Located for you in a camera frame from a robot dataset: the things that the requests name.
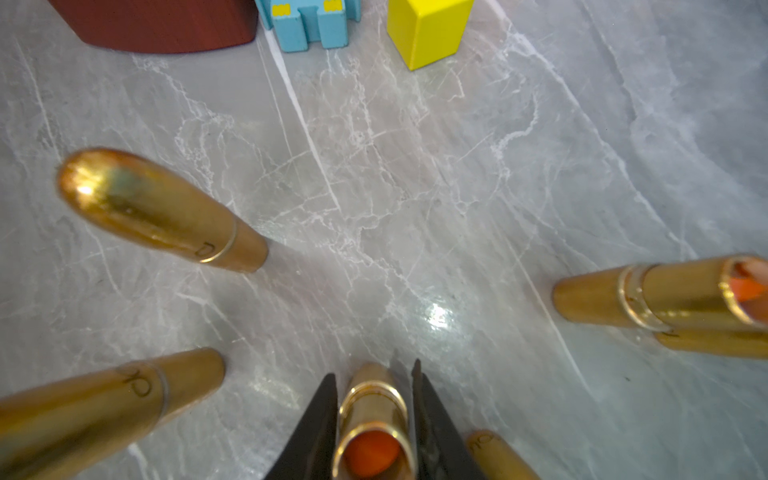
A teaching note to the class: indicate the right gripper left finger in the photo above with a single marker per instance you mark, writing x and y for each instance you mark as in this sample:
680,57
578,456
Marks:
309,451

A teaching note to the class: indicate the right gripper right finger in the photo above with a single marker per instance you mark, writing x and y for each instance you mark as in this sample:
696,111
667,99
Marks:
441,453

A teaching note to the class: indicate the gold lipstick cap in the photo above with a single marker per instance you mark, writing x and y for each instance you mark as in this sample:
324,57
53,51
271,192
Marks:
750,345
496,458

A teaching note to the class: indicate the gold lipstick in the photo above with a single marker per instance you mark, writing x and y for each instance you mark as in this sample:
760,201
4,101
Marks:
147,204
57,430
373,433
726,293

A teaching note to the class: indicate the yellow cube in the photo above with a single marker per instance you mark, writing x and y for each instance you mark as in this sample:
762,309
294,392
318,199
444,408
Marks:
426,31

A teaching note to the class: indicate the blue owl toy cube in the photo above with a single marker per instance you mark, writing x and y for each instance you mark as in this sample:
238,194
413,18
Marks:
297,23

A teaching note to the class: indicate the dark red metronome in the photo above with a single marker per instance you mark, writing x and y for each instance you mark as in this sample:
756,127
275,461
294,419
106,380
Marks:
160,26

